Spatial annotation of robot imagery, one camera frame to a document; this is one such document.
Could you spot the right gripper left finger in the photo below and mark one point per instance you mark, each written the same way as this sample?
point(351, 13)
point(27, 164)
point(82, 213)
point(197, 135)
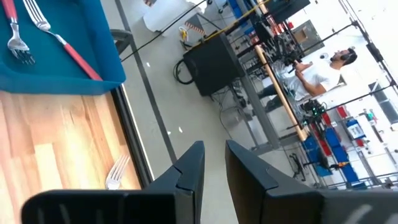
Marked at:
point(174, 205)

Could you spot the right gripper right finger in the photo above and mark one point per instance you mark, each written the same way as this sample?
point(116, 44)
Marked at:
point(280, 205)

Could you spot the black background robot arm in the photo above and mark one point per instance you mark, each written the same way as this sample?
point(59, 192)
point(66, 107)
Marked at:
point(312, 110)
point(281, 49)

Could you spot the shelf with blue bins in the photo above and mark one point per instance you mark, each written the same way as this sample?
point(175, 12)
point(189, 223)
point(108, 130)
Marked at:
point(332, 138)

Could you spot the wooden station table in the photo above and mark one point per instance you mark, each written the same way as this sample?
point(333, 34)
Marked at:
point(280, 93)

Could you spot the person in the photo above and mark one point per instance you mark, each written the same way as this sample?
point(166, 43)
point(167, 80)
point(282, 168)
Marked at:
point(317, 77)

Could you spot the black computer case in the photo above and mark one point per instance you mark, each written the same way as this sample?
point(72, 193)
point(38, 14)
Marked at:
point(211, 65)

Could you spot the black mat with striped edge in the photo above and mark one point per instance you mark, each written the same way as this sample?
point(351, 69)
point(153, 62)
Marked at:
point(195, 28)

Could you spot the blue plastic bin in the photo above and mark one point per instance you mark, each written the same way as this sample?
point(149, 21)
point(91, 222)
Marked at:
point(46, 77)

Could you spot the white round column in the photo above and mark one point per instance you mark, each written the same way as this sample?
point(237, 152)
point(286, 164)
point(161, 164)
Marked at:
point(164, 15)

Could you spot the black station frame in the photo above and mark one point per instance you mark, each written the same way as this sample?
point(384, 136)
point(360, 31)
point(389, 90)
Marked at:
point(371, 51)

